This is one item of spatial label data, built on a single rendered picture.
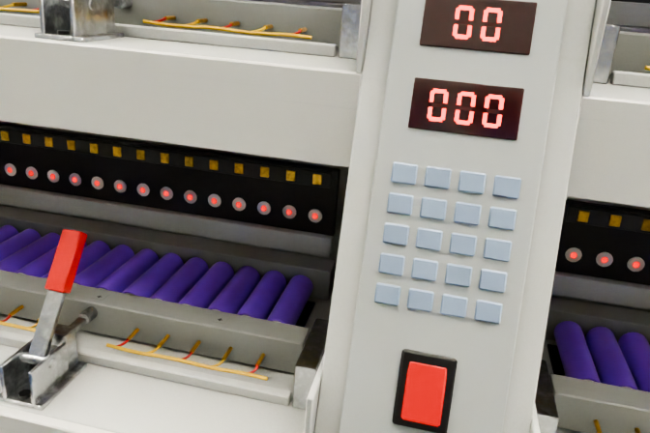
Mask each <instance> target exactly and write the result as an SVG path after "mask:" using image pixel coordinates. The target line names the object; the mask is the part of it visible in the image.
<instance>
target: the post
mask: <svg viewBox="0 0 650 433"><path fill-rule="evenodd" d="M596 3H597V0H568V4H567V11H566V16H565V23H564V30H563V36H562V43H561V48H560V55H559V62H558V68H557V75H556V80H555V87H554V94H553V100H552V107H551V112H550V119H549V125H548V132H547V144H546V150H545V156H544V163H543V170H542V176H541V182H540V188H539V195H538V202H537V208H536V214H535V220H534V227H533V234H532V240H531V246H530V252H529V259H528V265H527V272H526V279H525V284H524V291H523V297H522V304H521V311H520V316H519V323H518V329H517V342H516V348H515V354H514V360H513V367H512V373H511V380H510V386H509V392H508V399H507V405H506V412H505V418H504V424H503V431H502V433H530V429H531V422H532V417H533V410H534V404H535V397H536V391H537V385H538V379H539V372H540V366H541V359H542V353H543V347H544V341H545V334H546V328H547V316H548V310H549V304H550V298H551V291H552V285H553V279H554V273H555V266H556V260H557V253H558V247H559V241H560V235H561V228H562V222H563V215H564V210H565V203H566V197H567V190H568V184H569V178H570V172H571V165H572V159H573V153H574V147H575V141H576V129H577V122H578V116H579V110H580V104H581V97H582V91H583V84H584V78H585V72H586V66H587V59H588V53H589V46H590V41H591V34H592V28H593V21H594V15H595V9H596ZM397 5H398V0H371V7H370V14H369V28H368V35H367V42H366V50H365V57H364V64H363V71H362V78H361V86H360V93H359V100H358V107H357V115H356V122H355V130H354V136H353V143H352V151H351V158H350V165H349V172H348V180H347V187H346V194H345V201H344V209H343V216H342V223H341V230H340V244H339V251H338V259H337V265H336V273H335V280H334V288H333V295H332V301H331V309H330V316H329V324H328V330H327V338H326V345H325V353H324V360H323V367H322V374H321V381H320V389H319V395H318V403H317V410H316V418H315V425H314V432H313V433H339V431H340V417H341V410H342V402H343V396H344V389H345V381H346V374H347V367H348V360H349V353H350V346H351V338H352V332H353V325H354V318H355V310H356V303H357V297H358V289H359V282H360V275H361V268H362V261H363V254H364V246H365V239H366V233H367V225H368V218H369V204H370V198H371V191H372V183H373V176H374V169H375V162H376V155H377V148H378V140H379V133H380V127H381V119H382V112H383V105H384V98H385V91H386V84H387V76H388V69H389V63H390V55H391V48H392V41H393V34H394V27H395V20H396V12H397Z"/></svg>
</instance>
